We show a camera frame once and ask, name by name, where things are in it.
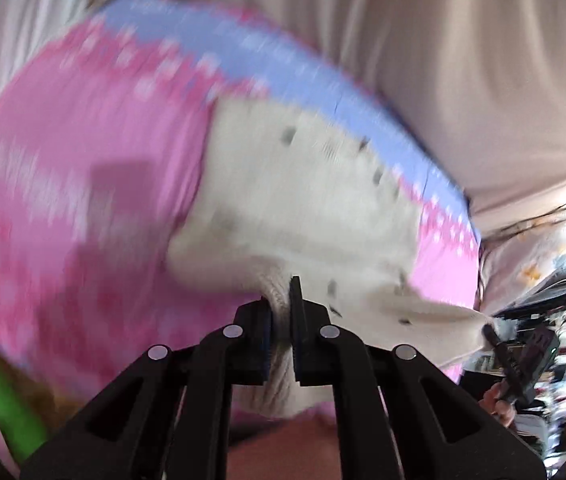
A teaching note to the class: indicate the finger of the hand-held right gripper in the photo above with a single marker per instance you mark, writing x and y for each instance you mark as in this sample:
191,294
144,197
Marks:
500,352

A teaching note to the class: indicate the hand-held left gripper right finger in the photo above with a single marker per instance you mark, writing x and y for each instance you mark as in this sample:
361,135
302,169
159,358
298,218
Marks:
298,340

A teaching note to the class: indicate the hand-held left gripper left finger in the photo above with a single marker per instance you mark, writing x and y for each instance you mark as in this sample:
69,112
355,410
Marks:
263,342

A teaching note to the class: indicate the cream fleece garment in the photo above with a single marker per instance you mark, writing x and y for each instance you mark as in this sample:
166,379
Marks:
303,200

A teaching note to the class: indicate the person's right hand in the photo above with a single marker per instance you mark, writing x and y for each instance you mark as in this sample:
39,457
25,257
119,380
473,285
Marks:
502,407

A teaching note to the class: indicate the pale printed pillow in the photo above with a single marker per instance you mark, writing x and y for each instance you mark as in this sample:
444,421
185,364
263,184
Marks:
523,270

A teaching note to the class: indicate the pink floral bed sheet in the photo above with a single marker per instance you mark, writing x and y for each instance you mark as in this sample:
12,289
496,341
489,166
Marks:
88,160

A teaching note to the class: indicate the green cloth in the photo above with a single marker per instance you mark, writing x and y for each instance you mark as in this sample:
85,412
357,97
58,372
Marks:
13,410

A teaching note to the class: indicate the beige curtain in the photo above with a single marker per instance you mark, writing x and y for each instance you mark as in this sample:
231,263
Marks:
463,60

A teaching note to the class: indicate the white curtain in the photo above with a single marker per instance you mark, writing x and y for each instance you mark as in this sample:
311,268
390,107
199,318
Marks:
8,50

